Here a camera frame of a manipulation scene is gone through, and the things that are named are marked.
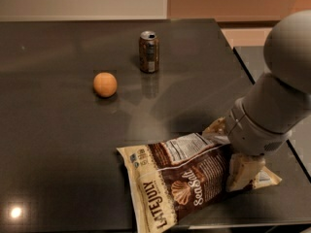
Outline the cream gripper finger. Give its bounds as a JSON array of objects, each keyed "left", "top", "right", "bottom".
[
  {"left": 202, "top": 116, "right": 225, "bottom": 136},
  {"left": 226, "top": 153, "right": 265, "bottom": 192}
]

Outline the brown Late July chip bag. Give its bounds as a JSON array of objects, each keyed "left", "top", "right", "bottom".
[{"left": 118, "top": 133, "right": 281, "bottom": 233}]

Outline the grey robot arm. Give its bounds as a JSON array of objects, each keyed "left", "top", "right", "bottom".
[{"left": 203, "top": 10, "right": 311, "bottom": 192}]

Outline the orange soda can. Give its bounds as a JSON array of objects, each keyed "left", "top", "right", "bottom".
[{"left": 139, "top": 30, "right": 159, "bottom": 73}]

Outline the orange fruit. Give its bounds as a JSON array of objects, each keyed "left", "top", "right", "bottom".
[{"left": 93, "top": 72, "right": 118, "bottom": 98}]

